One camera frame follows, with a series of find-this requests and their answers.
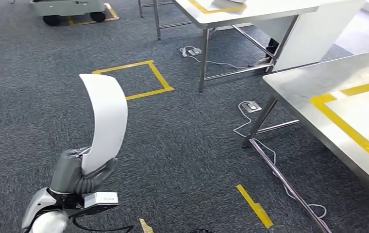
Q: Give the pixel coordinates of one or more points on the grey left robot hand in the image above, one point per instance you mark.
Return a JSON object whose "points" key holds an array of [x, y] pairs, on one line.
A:
{"points": [[68, 173]]}

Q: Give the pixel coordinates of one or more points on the white curved car body part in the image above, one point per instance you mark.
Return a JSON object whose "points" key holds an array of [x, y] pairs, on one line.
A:
{"points": [[107, 122]]}

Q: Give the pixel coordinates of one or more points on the stainless steel workbench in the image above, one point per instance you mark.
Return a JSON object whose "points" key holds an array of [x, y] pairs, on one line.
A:
{"points": [[300, 86]]}

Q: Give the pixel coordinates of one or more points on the small yellow tape scrap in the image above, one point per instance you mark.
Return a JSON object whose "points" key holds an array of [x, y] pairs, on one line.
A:
{"points": [[146, 226]]}

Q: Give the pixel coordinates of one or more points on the yellow floor tape square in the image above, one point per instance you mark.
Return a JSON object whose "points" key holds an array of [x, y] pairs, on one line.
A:
{"points": [[112, 13], [162, 80]]}

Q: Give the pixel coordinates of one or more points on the grey wheeled cart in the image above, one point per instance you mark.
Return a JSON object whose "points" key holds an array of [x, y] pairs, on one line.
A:
{"points": [[68, 6]]}

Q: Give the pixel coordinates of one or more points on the metal floor socket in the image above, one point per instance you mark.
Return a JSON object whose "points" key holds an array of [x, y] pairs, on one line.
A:
{"points": [[252, 106], [194, 51]]}

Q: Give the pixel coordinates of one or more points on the yellow floor tape outline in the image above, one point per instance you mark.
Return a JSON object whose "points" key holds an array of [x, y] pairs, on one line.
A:
{"points": [[255, 206]]}

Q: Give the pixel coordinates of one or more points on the yellow tape on white table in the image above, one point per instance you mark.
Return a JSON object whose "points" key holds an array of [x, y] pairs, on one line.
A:
{"points": [[203, 9]]}

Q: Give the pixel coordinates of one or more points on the white object on table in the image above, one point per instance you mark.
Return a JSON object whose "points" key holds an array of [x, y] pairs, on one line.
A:
{"points": [[229, 2]]}

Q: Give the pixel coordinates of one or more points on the black box under table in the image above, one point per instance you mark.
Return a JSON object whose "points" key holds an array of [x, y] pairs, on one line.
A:
{"points": [[273, 48]]}

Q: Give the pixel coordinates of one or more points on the white table with steel legs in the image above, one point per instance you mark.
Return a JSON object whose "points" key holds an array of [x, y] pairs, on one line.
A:
{"points": [[268, 9]]}

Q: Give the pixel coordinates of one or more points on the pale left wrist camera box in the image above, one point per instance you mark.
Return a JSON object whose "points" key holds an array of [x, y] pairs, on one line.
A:
{"points": [[102, 199]]}

